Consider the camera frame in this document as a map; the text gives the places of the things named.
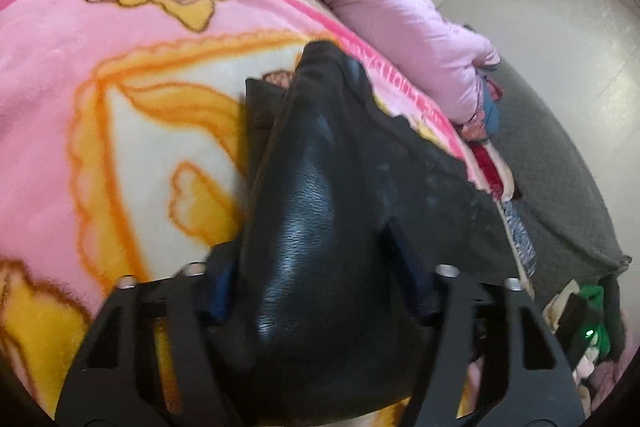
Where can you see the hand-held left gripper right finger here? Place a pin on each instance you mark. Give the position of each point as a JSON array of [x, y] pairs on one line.
[[412, 267]]

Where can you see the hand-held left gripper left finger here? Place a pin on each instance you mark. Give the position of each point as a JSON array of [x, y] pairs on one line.
[[220, 302]]

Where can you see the black leather jacket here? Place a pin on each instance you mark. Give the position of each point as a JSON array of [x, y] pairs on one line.
[[310, 217]]

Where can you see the light pink garment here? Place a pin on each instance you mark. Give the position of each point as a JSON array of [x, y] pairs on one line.
[[595, 377]]

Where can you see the colourful patterned cloth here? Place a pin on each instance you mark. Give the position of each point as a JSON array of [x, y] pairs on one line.
[[492, 167]]

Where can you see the dark grey quilted mat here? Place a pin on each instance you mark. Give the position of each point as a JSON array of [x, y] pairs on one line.
[[550, 187]]

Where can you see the light purple quilt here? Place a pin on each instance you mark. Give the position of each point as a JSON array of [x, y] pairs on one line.
[[380, 22]]

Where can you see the pink printed blanket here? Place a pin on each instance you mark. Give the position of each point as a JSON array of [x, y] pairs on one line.
[[50, 82]]

